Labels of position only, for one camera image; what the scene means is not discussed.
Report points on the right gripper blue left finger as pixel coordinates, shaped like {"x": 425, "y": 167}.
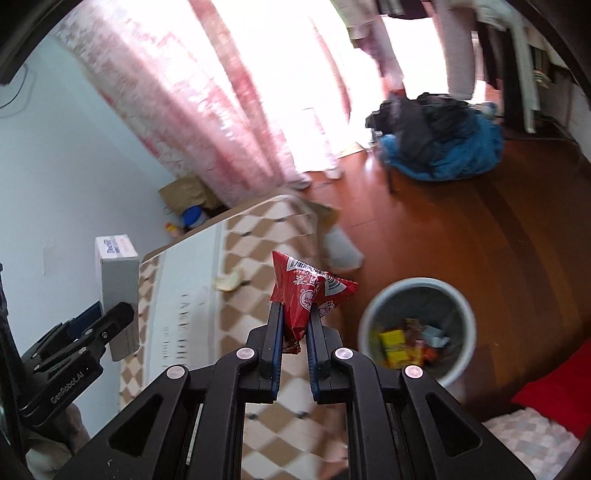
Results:
{"x": 250, "y": 374}

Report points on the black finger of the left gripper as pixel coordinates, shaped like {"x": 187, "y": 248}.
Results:
{"x": 115, "y": 328}

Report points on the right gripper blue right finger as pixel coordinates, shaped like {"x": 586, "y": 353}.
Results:
{"x": 341, "y": 375}

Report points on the yellow cigarette pack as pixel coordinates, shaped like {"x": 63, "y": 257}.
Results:
{"x": 393, "y": 340}

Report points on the white medicine box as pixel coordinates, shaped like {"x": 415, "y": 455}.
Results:
{"x": 117, "y": 268}

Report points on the orange yellow snack bag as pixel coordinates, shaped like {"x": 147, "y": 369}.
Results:
{"x": 417, "y": 352}

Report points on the red small snack packet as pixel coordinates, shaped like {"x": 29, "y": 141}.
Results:
{"x": 300, "y": 286}

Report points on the blue white milk carton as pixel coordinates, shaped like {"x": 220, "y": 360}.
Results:
{"x": 434, "y": 337}

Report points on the white round trash bin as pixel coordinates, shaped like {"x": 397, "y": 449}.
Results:
{"x": 424, "y": 321}

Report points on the yellow fruit peel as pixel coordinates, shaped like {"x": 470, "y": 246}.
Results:
{"x": 230, "y": 282}

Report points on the brown paper bag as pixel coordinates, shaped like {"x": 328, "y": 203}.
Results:
{"x": 186, "y": 192}

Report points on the checkered pastel blanket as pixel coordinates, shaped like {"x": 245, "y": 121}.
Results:
{"x": 543, "y": 445}

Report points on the red pillow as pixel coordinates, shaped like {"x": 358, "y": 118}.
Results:
{"x": 564, "y": 395}

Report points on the blue clothes pile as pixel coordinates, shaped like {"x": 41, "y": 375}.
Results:
{"x": 436, "y": 138}

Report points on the pink floral curtain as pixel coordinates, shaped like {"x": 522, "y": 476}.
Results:
{"x": 246, "y": 95}

